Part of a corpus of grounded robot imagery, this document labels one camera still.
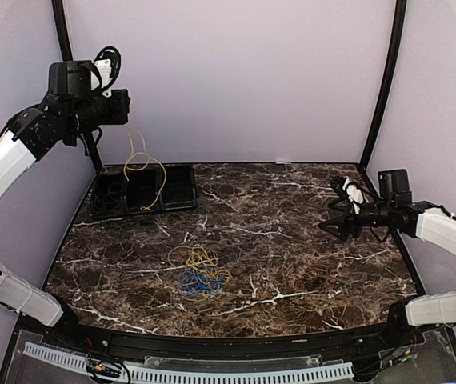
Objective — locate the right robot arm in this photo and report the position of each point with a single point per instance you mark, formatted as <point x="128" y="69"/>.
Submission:
<point x="395" y="209"/>

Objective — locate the black front rail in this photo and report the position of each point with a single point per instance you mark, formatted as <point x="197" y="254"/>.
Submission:
<point x="359" y="343"/>

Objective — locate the left black frame post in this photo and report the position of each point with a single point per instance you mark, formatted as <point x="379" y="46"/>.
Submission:
<point x="66" y="53"/>

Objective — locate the black frame post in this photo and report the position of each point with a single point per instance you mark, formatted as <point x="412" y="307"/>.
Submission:
<point x="66" y="53"/>
<point x="386" y="83"/>

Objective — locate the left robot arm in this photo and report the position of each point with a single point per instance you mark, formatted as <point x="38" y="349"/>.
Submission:
<point x="80" y="99"/>

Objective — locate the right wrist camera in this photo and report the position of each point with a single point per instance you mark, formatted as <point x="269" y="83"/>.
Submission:
<point x="346" y="189"/>

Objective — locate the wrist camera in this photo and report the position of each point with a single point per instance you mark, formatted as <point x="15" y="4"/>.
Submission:
<point x="108" y="66"/>
<point x="346" y="189"/>

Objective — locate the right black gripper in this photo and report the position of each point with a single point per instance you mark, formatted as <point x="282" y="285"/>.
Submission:
<point x="338" y="221"/>

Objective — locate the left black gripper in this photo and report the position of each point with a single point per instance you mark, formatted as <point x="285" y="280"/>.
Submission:
<point x="121" y="115"/>

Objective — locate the black three-compartment tray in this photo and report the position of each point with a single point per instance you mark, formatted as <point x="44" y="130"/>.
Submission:
<point x="155" y="190"/>

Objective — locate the white slotted cable duct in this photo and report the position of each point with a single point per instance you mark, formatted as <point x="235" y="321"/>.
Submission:
<point x="137" y="373"/>

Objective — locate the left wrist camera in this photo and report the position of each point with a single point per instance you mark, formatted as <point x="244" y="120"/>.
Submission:
<point x="108" y="66"/>

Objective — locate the right black frame post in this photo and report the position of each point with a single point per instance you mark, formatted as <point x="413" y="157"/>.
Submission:
<point x="386" y="83"/>

